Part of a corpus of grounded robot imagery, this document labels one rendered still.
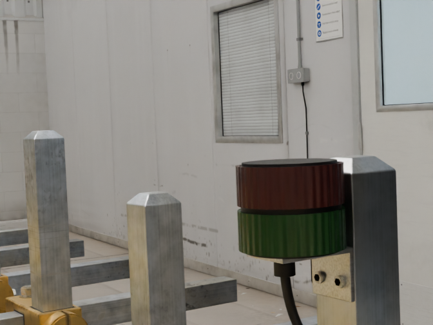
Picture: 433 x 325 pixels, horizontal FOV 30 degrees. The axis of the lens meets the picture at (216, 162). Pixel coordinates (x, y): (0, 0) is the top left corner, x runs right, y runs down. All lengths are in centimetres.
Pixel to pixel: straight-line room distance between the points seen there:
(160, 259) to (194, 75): 555
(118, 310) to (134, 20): 632
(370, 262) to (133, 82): 684
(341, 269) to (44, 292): 50
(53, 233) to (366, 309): 50
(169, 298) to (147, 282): 3
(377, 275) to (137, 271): 27
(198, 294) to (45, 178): 27
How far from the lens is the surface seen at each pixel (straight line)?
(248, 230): 44
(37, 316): 91
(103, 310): 99
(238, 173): 44
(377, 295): 48
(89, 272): 125
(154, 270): 68
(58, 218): 91
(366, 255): 47
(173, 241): 68
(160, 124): 679
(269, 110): 538
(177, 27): 647
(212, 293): 106
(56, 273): 91
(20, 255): 147
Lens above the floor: 117
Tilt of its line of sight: 3 degrees down
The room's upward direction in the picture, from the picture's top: 2 degrees counter-clockwise
